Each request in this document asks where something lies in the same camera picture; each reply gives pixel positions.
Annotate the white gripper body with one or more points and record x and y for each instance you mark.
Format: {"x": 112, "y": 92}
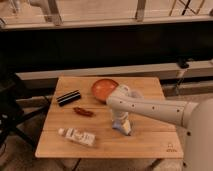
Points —
{"x": 119, "y": 116}

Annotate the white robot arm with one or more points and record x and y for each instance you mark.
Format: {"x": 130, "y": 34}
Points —
{"x": 196, "y": 118}

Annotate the orange round plate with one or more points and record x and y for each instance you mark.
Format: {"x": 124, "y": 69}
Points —
{"x": 102, "y": 88}

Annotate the white plastic bottle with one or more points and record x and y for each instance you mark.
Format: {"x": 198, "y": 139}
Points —
{"x": 74, "y": 135}

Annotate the red chili pepper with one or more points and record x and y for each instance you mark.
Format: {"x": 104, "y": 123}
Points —
{"x": 83, "y": 112}

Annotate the black striped box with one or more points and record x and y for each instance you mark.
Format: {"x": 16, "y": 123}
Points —
{"x": 68, "y": 98}

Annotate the black chair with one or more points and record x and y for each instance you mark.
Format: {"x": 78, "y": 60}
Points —
{"x": 11, "y": 114}

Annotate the black clamp with cable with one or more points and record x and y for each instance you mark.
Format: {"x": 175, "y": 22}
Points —
{"x": 182, "y": 63}

